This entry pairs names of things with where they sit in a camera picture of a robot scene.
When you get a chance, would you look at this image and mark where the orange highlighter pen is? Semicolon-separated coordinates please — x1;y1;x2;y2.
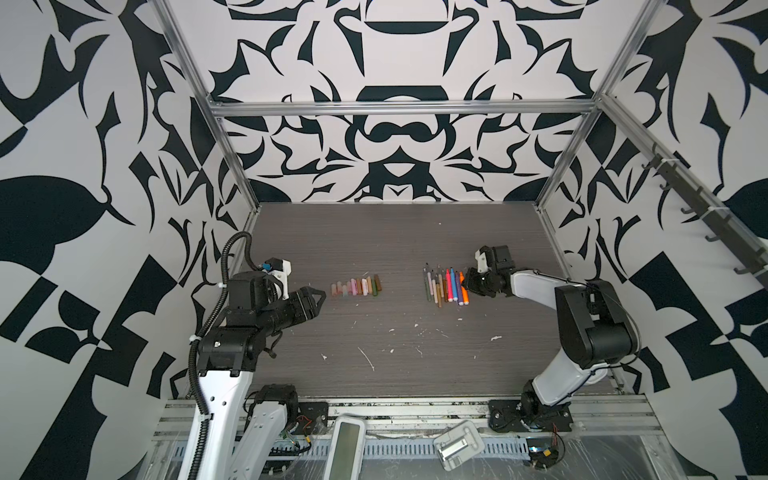
459;272;469;306

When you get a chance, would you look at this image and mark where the purple highlighter pen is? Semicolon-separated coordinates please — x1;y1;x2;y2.
455;271;462;306

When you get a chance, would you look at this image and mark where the light brown pen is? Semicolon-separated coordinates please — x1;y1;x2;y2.
437;265;447;302

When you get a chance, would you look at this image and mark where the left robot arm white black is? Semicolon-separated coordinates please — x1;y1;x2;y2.
179;271;327;479

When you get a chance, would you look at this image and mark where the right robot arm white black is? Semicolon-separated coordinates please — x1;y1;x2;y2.
462;246;640;424

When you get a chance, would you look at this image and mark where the white handheld tablet device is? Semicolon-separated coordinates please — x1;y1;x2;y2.
323;415;367;480

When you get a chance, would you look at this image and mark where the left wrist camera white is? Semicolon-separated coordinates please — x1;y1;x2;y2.
262;258;292;300

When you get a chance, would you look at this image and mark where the black corrugated cable hose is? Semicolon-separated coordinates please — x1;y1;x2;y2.
185;230;265;480

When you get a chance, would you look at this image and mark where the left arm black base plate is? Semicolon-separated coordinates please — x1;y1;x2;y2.
293;401;329;436

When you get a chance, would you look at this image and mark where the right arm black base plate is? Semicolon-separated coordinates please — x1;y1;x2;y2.
488;395;573;433

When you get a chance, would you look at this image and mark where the aluminium frame front rail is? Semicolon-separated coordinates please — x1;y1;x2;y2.
161;394;661;439

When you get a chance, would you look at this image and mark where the grey metal bracket box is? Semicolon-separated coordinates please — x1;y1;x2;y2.
433;421;485;471

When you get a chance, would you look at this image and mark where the aluminium frame back beam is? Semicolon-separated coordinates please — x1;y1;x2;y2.
209;99;596;118

